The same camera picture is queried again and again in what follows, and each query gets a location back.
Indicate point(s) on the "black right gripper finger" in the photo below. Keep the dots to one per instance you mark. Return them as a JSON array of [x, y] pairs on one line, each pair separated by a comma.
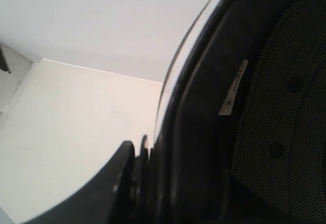
[[113, 195]]

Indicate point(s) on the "black helmet with tinted visor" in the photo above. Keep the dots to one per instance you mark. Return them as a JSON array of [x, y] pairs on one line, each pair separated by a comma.
[[240, 127]]

